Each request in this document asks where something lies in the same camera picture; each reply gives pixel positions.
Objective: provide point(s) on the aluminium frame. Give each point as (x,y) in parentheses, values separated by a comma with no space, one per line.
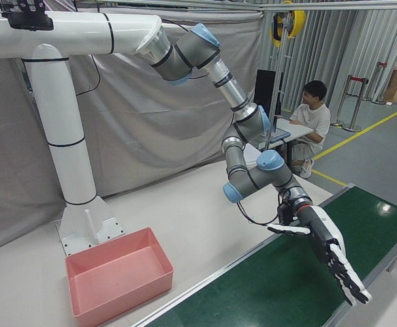
(278,73)

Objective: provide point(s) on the grey pleated curtain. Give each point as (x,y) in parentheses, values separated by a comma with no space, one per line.
(327,51)

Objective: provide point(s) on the person in white t-shirt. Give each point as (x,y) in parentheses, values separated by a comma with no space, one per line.
(312,119)

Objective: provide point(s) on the white desk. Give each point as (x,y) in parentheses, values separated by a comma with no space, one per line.
(300,129)

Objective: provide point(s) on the black flat monitor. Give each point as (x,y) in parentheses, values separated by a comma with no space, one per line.
(264,88)

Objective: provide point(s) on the pink plastic basket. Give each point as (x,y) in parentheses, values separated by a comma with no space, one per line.
(116,282)

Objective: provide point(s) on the grey UR5e robot arm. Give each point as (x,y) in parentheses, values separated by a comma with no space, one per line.
(198,51)

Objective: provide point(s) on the black camera on stand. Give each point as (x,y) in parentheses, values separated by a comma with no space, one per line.
(28,20)

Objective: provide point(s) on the silver stanchion post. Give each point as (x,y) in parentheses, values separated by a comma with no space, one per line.
(380,81)
(356,105)
(342,102)

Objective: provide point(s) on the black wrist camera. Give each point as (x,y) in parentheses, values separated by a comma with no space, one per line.
(285,213)

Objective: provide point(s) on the cardboard box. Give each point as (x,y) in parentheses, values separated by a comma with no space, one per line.
(394,85)

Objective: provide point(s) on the green conveyor belt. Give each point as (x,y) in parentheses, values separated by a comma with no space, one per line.
(286,272)

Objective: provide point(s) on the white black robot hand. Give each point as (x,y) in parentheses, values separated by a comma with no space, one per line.
(324,231)

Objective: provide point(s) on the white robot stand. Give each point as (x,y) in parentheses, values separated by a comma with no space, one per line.
(65,119)

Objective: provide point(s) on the white plastic box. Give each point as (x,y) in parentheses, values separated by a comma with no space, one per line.
(251,157)

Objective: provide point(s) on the grey cloth backdrop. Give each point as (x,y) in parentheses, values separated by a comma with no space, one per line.
(133,119)

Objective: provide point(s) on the grey laptop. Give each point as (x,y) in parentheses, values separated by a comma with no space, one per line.
(280,135)

